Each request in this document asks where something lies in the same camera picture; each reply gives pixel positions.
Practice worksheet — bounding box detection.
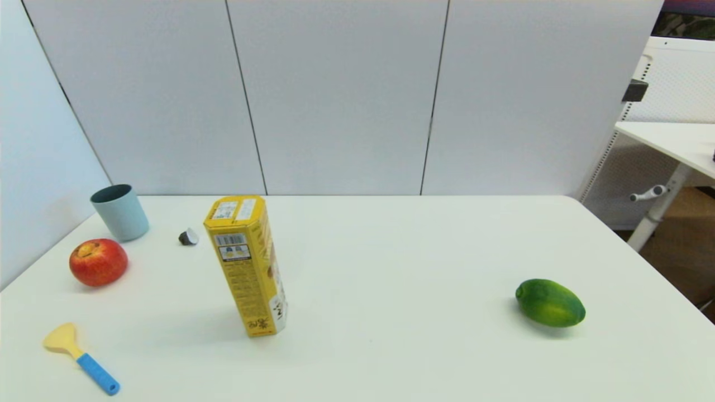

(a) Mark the yellow carton box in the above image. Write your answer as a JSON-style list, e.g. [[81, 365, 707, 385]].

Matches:
[[203, 195, 288, 338]]

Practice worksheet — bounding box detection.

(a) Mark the green mango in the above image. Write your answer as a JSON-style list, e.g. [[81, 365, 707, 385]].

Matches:
[[515, 279, 587, 328]]

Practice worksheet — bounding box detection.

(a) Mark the light blue cup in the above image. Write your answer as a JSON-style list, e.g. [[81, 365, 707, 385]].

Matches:
[[90, 184, 150, 242]]

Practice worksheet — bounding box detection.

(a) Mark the red apple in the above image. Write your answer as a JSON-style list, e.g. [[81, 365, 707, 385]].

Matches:
[[69, 238, 128, 288]]

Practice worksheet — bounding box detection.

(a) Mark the black clamp on pegboard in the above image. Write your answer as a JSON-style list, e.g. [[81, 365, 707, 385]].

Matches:
[[622, 79, 650, 103]]

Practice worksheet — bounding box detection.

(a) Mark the white side desk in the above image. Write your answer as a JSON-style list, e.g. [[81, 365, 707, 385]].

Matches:
[[614, 121, 715, 252]]

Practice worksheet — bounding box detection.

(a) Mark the white pegboard panel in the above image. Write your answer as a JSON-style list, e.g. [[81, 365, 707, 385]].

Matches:
[[581, 36, 715, 229]]

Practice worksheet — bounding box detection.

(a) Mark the white desk crank handle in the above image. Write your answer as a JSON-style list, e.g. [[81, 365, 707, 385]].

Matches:
[[630, 185, 668, 203]]

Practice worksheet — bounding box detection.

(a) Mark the yellow spatula blue handle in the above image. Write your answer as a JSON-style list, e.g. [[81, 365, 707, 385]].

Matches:
[[43, 322, 121, 396]]

